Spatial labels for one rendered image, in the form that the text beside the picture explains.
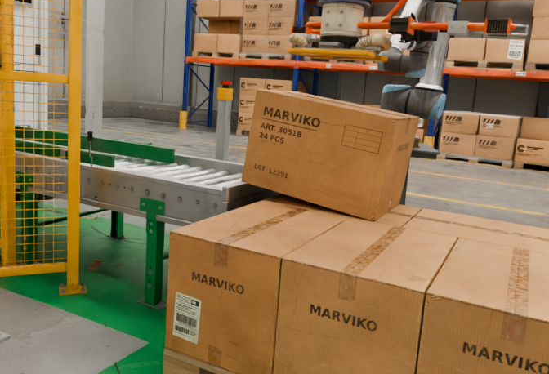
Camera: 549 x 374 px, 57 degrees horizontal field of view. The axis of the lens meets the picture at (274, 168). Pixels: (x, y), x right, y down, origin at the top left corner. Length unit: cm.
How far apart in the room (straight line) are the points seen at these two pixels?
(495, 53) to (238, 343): 812
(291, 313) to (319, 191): 67
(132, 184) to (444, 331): 150
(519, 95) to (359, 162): 866
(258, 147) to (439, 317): 109
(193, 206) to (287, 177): 42
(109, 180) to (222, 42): 881
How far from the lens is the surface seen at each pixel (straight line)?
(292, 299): 146
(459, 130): 919
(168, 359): 180
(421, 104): 284
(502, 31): 201
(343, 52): 201
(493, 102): 1050
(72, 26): 242
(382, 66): 254
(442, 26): 205
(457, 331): 135
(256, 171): 211
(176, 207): 220
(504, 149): 915
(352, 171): 194
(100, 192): 249
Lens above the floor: 101
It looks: 9 degrees down
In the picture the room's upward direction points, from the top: 4 degrees clockwise
